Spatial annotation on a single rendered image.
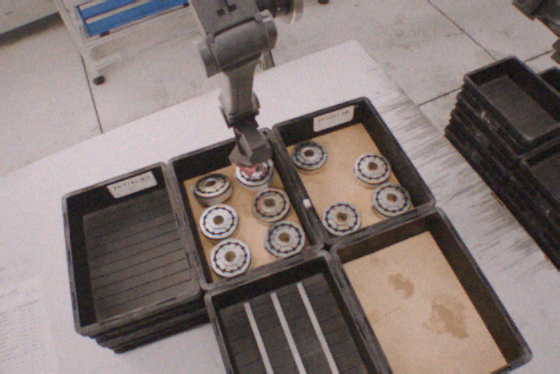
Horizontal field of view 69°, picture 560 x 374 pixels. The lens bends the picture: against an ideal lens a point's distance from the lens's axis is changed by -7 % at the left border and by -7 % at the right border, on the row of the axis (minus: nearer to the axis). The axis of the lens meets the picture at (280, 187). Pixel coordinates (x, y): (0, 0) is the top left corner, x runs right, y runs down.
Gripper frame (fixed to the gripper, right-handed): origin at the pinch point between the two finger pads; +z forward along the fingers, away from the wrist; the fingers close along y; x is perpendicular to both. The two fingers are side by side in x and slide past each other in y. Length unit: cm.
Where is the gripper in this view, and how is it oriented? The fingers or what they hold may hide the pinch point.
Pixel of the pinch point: (253, 166)
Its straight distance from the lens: 116.8
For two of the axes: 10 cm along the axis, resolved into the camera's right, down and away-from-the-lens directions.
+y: 4.2, -7.9, 4.4
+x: -9.0, -3.3, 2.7
